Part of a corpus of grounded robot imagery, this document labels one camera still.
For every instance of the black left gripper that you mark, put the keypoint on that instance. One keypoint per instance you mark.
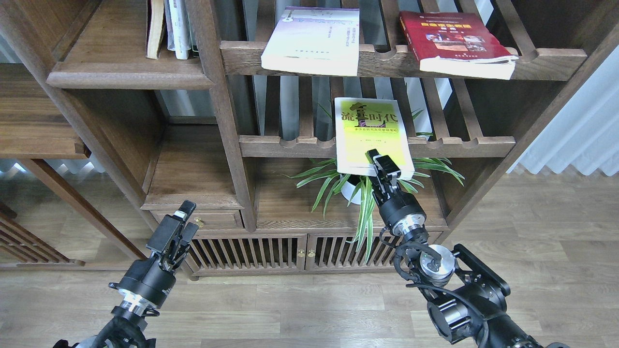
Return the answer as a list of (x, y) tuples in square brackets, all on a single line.
[(147, 283)]

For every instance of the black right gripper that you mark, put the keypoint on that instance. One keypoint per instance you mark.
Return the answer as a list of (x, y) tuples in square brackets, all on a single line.
[(400, 210)]

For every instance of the yellow green paperback book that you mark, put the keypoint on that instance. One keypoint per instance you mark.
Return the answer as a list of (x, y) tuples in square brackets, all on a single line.
[(363, 124)]

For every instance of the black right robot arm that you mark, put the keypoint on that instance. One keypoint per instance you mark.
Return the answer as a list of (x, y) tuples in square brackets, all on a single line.
[(465, 298)]

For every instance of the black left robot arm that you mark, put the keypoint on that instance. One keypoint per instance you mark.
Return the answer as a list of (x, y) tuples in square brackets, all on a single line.
[(125, 330)]

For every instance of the white plant pot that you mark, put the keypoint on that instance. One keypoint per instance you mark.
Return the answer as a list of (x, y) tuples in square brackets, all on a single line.
[(348, 188)]

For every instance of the dark wooden bookshelf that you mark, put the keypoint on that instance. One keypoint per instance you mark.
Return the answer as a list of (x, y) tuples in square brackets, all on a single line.
[(211, 129)]

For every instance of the red paperback book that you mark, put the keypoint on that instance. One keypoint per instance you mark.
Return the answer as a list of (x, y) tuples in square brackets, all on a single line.
[(456, 44)]

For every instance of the white lavender paperback book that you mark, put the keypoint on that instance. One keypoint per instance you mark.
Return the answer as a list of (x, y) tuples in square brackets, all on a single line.
[(314, 40)]

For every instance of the dark green upright book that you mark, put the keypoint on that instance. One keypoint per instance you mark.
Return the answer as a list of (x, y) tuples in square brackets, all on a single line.
[(193, 42)]

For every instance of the white upright book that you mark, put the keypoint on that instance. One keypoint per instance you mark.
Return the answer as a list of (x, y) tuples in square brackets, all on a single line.
[(178, 32)]

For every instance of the white curtain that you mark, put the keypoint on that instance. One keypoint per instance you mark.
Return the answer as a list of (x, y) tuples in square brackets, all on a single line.
[(585, 132)]

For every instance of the tan upright book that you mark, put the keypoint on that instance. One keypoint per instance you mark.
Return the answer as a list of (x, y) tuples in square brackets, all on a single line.
[(155, 24)]

